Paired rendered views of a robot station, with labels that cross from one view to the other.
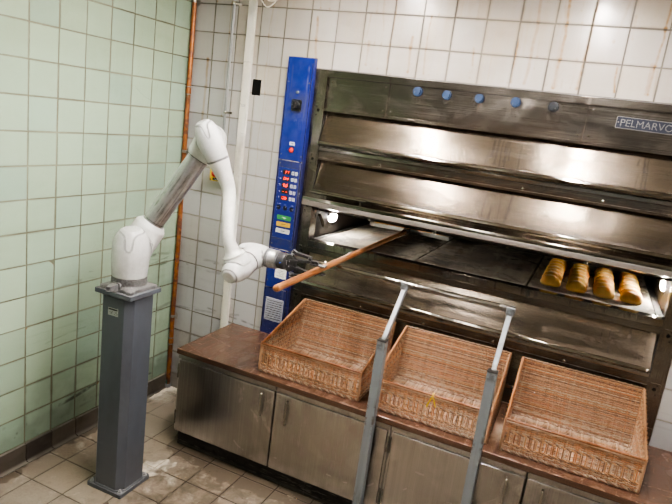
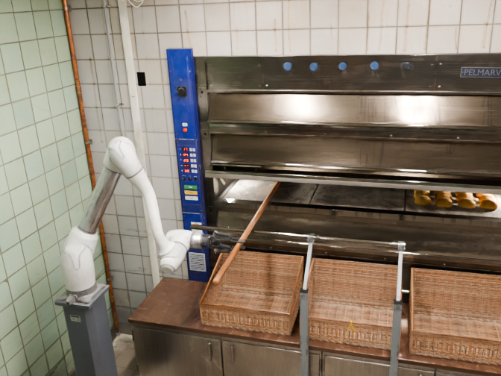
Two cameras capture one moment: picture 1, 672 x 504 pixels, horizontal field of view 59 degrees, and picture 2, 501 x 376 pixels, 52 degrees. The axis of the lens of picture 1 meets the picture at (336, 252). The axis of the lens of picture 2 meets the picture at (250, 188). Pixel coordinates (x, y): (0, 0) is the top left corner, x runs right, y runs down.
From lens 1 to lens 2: 0.62 m
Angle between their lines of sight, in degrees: 9
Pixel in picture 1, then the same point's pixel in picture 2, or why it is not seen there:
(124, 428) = not seen: outside the picture
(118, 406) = not seen: outside the picture
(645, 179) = (490, 116)
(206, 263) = (129, 232)
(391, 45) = (257, 29)
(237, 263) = (171, 257)
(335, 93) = (214, 75)
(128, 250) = (77, 267)
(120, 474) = not seen: outside the picture
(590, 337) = (462, 244)
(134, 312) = (94, 315)
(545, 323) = (425, 239)
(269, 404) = (217, 350)
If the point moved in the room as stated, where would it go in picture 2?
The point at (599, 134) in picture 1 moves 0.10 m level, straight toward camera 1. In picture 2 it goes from (448, 83) to (449, 87)
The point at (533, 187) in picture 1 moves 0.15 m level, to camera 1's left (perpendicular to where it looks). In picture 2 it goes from (399, 133) to (373, 136)
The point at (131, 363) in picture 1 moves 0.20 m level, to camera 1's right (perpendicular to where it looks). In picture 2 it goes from (101, 353) to (138, 349)
